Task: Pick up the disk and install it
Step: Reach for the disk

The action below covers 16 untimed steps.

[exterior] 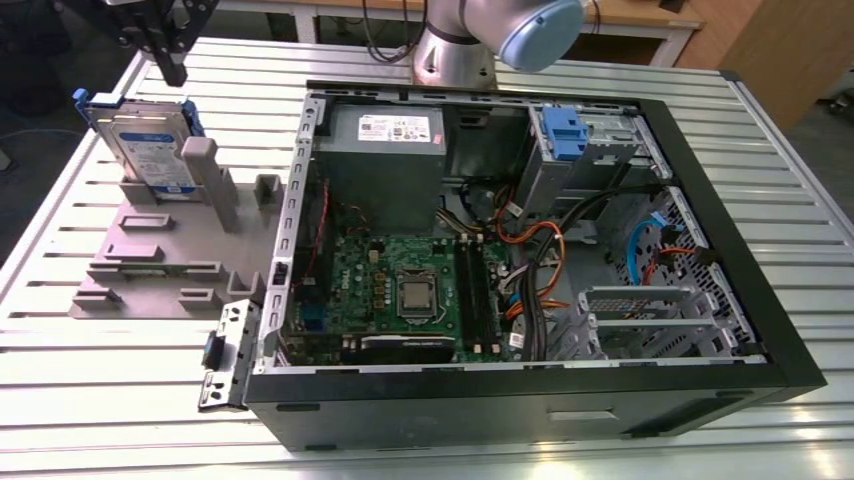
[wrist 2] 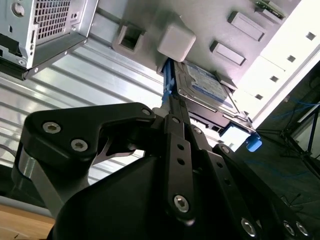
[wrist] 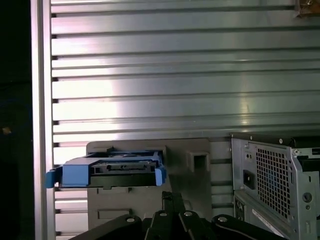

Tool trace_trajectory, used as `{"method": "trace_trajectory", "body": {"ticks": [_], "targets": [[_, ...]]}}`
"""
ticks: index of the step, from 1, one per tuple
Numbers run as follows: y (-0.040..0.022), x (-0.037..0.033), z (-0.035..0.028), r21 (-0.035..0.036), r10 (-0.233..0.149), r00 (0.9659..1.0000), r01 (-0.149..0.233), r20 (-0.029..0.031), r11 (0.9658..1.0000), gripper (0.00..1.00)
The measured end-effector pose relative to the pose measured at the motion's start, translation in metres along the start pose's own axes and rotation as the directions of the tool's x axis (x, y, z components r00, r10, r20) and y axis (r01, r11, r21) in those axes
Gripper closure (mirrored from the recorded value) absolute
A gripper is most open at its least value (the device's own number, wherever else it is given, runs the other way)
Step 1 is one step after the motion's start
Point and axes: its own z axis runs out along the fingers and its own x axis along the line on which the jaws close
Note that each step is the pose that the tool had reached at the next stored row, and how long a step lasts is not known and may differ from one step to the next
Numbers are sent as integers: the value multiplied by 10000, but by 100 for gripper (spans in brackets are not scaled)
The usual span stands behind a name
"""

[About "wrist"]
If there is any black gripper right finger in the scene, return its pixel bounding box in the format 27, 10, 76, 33
172, 191, 288, 240

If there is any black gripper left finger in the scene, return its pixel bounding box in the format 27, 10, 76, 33
72, 191, 179, 240

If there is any black PC case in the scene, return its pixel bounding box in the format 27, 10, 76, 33
229, 132, 320, 240

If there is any hard disk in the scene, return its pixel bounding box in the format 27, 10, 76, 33
45, 149, 168, 190

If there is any square brown base plate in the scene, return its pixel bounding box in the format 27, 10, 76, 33
293, 0, 320, 18

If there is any grey parts rack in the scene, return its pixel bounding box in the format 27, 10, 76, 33
86, 139, 213, 240

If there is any grey power supply unit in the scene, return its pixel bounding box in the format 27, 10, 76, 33
241, 142, 302, 221

